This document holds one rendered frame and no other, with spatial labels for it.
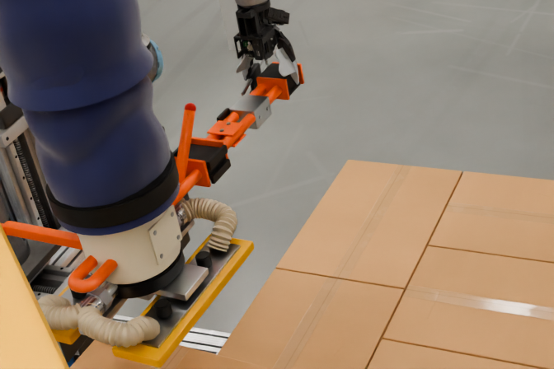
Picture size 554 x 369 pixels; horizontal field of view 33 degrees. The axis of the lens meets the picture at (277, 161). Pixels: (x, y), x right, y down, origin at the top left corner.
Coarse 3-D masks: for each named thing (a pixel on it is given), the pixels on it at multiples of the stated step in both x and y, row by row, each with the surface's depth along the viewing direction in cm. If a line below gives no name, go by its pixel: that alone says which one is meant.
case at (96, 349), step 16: (96, 352) 192; (176, 352) 188; (192, 352) 188; (80, 368) 189; (96, 368) 188; (112, 368) 187; (128, 368) 187; (144, 368) 186; (160, 368) 185; (176, 368) 184; (192, 368) 184; (208, 368) 183; (224, 368) 182; (240, 368) 181; (256, 368) 181
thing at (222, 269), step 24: (240, 240) 180; (192, 264) 175; (216, 264) 173; (240, 264) 175; (216, 288) 169; (144, 312) 166; (168, 312) 162; (192, 312) 164; (168, 336) 159; (144, 360) 156
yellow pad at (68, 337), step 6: (66, 288) 176; (60, 294) 174; (66, 294) 173; (72, 294) 171; (78, 294) 171; (84, 294) 171; (72, 300) 171; (78, 300) 171; (54, 330) 165; (60, 330) 165; (66, 330) 165; (72, 330) 165; (78, 330) 165; (54, 336) 165; (60, 336) 164; (66, 336) 164; (72, 336) 164; (78, 336) 166; (66, 342) 164; (72, 342) 164
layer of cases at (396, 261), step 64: (384, 192) 296; (448, 192) 291; (512, 192) 285; (320, 256) 274; (384, 256) 269; (448, 256) 264; (512, 256) 260; (256, 320) 254; (320, 320) 250; (384, 320) 246; (448, 320) 242; (512, 320) 238
